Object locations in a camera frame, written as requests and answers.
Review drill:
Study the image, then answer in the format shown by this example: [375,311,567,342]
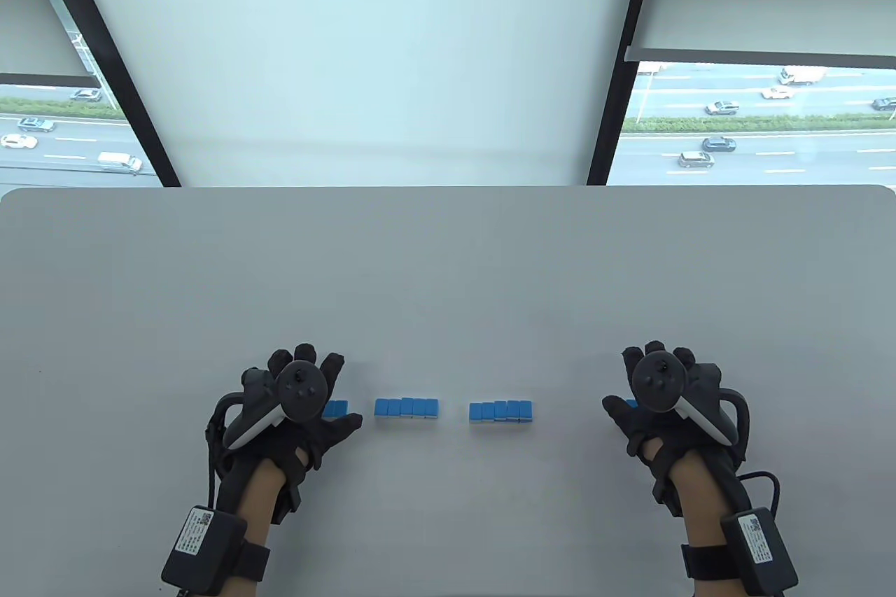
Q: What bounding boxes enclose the person's right hand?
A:
[602,341,751,519]

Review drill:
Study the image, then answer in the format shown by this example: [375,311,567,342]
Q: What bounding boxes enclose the person's left hand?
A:
[206,344,364,526]

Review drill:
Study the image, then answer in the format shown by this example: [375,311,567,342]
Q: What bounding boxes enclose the person's right forearm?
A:
[668,454,772,597]

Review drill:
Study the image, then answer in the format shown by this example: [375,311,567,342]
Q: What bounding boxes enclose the black white handheld controller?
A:
[630,352,751,447]
[210,360,328,451]

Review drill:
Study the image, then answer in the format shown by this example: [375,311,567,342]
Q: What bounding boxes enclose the wide white roller blind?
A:
[62,0,645,186]

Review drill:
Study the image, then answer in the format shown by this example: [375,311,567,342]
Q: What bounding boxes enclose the black window frame pillar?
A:
[587,0,664,186]
[28,0,184,188]

